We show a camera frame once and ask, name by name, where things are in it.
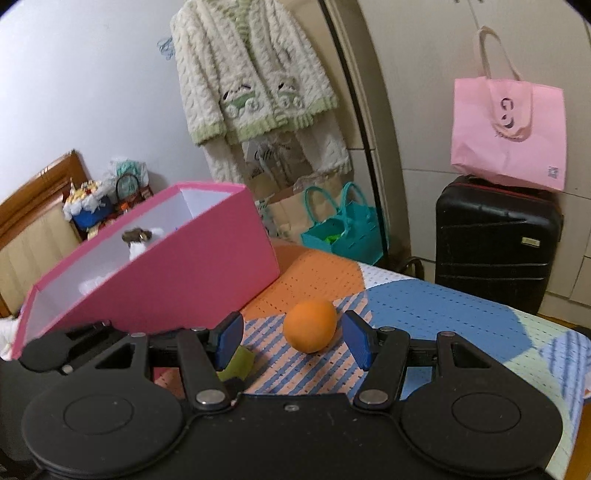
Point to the orange plush ball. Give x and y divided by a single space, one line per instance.
310 325

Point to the brown paper bag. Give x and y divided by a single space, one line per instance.
285 216

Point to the pink tote bag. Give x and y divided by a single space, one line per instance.
509 132

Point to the pink storage box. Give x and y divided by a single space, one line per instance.
215 256

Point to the dark woven handbag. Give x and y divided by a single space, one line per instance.
129 192

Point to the cream knitted cardigan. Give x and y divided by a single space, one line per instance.
246 69

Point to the wooden headboard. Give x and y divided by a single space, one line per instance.
35 236

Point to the beige wardrobe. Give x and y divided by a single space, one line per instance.
423 47

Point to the green plush leaf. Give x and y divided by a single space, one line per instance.
239 365

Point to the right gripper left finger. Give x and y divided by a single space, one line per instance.
202 353

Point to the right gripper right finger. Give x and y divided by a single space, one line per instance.
382 354

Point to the patchwork bed cover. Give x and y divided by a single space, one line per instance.
552 357

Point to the teal plastic basket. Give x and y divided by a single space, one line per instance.
353 232

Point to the white panda plush toy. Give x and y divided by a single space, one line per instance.
137 240

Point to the black suitcase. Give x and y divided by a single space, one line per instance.
497 243

